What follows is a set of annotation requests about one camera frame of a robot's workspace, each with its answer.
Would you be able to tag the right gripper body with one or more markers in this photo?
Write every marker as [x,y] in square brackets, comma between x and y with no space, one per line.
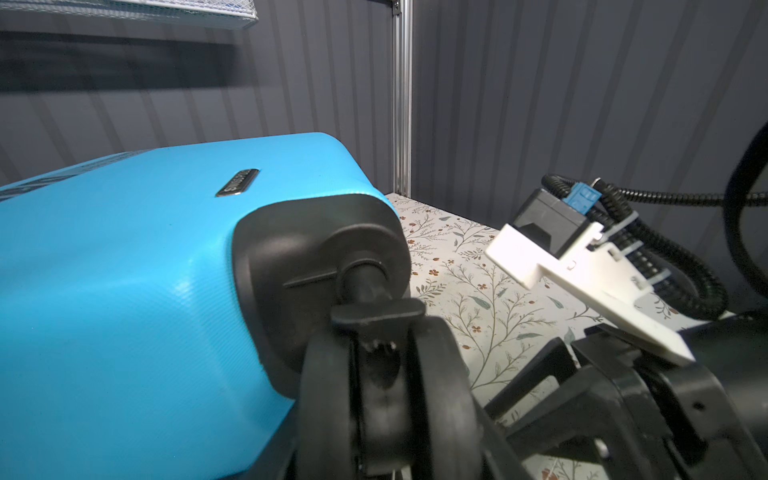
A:
[716,405]

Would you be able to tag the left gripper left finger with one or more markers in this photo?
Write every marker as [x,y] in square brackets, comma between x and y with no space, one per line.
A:
[277,460]

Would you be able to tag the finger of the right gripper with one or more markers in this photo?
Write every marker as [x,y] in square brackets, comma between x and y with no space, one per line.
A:
[558,402]

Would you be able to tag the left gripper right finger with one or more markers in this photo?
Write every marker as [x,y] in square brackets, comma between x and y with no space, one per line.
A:
[499,462]

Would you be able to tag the blue hard-shell suitcase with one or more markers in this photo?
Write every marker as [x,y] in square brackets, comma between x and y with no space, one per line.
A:
[162,311]

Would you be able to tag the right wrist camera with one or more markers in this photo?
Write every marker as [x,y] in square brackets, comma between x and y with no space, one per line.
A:
[550,239]

